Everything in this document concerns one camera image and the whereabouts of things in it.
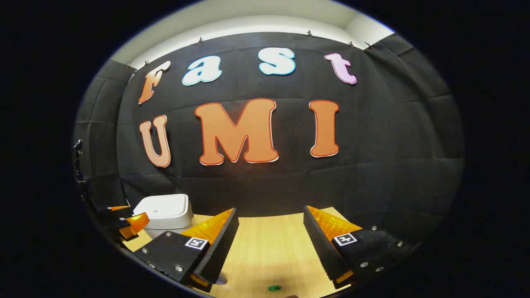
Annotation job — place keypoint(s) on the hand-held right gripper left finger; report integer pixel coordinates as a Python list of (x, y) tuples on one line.
[(219, 248)]

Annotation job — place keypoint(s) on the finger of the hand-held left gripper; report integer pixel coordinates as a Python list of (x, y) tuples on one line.
[(132, 225), (116, 212)]

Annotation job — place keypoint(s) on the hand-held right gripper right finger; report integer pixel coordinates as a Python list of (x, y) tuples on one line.
[(321, 248)]

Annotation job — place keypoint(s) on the white desktop garbage bin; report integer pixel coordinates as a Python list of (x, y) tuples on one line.
[(163, 211)]

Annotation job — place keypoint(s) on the green paper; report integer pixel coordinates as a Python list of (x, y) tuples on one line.
[(274, 287)]

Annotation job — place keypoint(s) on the wooden desktop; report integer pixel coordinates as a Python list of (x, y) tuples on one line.
[(269, 248)]

